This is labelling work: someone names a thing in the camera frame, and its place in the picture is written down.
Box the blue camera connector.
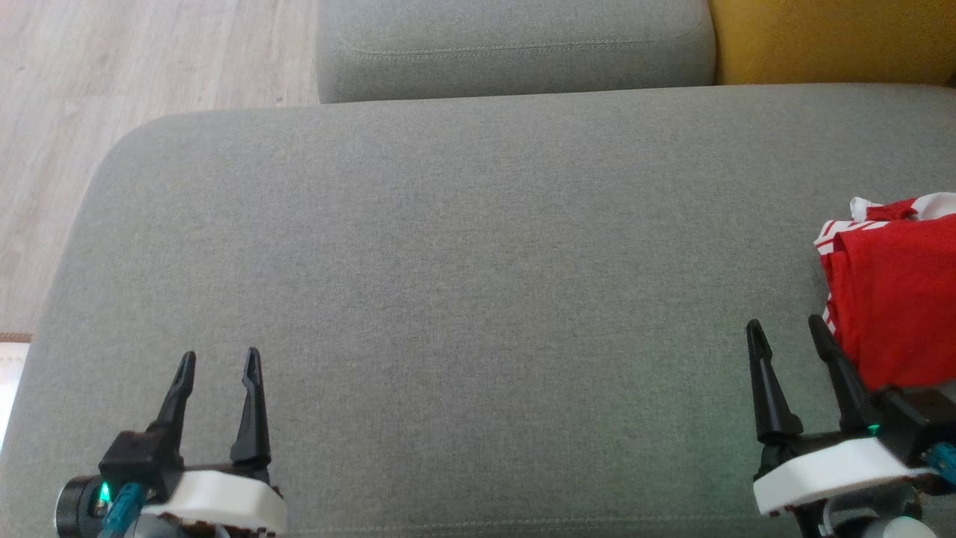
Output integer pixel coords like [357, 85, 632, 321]
[928, 442, 956, 480]
[99, 481, 147, 538]

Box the grey sofa seat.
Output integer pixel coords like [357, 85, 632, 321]
[0, 84, 956, 538]

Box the large yellow sofa cushion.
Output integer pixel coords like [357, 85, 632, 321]
[707, 0, 956, 87]

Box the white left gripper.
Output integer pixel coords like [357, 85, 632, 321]
[140, 347, 288, 538]

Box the grey sofa back cushion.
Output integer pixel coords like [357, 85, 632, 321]
[317, 0, 717, 105]

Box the blue left camera connector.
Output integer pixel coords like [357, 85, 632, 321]
[99, 481, 147, 538]

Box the red shirt with white sleeve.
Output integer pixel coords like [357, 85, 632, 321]
[814, 217, 956, 394]

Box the blue right camera connector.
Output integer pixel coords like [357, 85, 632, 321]
[928, 442, 956, 480]

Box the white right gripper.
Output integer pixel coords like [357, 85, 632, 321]
[745, 314, 932, 518]

